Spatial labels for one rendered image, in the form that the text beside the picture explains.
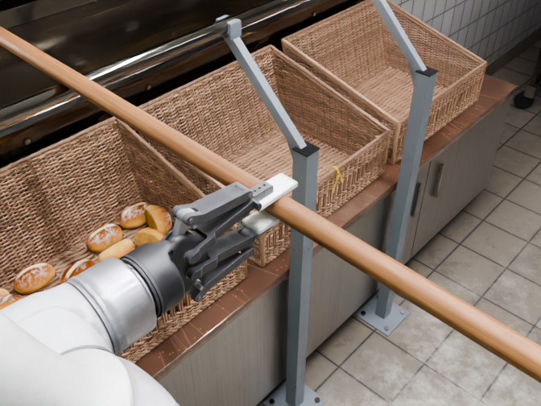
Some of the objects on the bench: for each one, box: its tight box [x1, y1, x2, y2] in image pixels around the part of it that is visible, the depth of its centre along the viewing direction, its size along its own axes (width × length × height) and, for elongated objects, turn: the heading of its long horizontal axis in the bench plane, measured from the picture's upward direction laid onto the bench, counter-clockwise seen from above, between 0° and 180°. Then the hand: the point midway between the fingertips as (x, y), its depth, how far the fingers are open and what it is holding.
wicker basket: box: [0, 116, 248, 364], centre depth 135 cm, size 49×56×28 cm
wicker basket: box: [281, 0, 487, 165], centre depth 202 cm, size 49×56×28 cm
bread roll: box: [97, 238, 135, 263], centre depth 147 cm, size 6×10×7 cm
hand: (270, 203), depth 74 cm, fingers closed on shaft, 3 cm apart
